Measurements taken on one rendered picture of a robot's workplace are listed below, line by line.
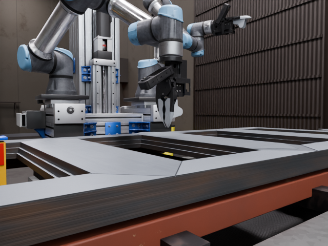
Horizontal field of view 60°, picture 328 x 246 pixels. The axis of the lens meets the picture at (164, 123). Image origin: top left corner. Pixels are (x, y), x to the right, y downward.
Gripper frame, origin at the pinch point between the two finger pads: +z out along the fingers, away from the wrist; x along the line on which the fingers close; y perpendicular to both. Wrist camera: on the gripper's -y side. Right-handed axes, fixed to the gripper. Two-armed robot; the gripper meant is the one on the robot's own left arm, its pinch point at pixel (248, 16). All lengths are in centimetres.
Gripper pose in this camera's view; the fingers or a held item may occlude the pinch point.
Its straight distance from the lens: 164.9
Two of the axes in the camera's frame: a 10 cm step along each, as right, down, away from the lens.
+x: -5.4, 1.7, -8.2
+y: 0.7, 9.9, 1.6
